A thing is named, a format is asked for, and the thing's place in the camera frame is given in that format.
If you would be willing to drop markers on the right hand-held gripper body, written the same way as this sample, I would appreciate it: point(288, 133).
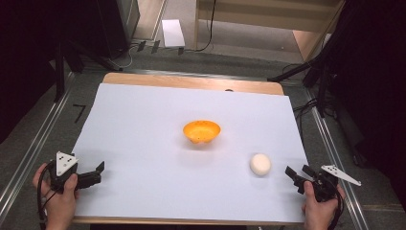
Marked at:
point(328, 182)

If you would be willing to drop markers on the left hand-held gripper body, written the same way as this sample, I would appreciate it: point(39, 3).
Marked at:
point(63, 171)

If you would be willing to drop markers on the wooden shelf frame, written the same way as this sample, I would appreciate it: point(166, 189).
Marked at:
point(268, 16)

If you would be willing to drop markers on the person's left hand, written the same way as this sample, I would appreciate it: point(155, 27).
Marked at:
point(57, 199)

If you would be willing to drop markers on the white board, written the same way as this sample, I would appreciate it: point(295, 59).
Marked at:
point(173, 33)

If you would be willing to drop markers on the white round bun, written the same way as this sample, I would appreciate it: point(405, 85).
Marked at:
point(260, 164)

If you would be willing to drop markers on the orange bowl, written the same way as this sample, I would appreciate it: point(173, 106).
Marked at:
point(201, 131)

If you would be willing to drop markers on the black stand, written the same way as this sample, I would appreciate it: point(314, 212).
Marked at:
point(319, 76)
point(68, 60)

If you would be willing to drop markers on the person's right hand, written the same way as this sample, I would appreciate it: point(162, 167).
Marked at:
point(320, 207)

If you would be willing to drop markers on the white paper sheet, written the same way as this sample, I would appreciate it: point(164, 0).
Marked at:
point(178, 179)

